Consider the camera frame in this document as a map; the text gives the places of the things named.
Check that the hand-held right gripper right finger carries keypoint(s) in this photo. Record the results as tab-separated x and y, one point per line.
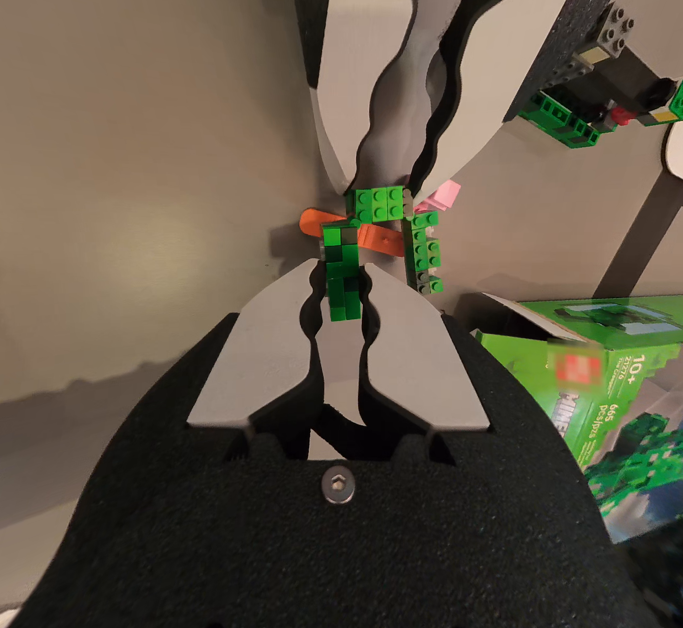
427	372

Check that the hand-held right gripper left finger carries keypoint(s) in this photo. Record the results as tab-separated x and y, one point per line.
251	356

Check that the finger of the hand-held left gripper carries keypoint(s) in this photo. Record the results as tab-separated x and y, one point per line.
352	52
496	62

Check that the tall green brick assembly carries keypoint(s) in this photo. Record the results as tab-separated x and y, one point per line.
341	276

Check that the green brick plate assembly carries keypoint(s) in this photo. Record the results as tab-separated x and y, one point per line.
379	204

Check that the white desk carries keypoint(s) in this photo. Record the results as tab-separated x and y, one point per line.
133	158

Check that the grey black green brick build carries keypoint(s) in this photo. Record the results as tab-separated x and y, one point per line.
581	105

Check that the green toy brick box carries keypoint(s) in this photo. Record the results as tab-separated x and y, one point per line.
523	372

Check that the green brick column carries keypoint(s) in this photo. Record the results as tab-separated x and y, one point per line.
424	249

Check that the orange brick separator tool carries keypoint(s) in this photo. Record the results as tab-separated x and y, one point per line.
379	241

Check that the pink brick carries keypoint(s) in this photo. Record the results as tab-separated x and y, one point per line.
440	196

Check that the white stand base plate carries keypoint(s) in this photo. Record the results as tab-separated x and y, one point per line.
675	150

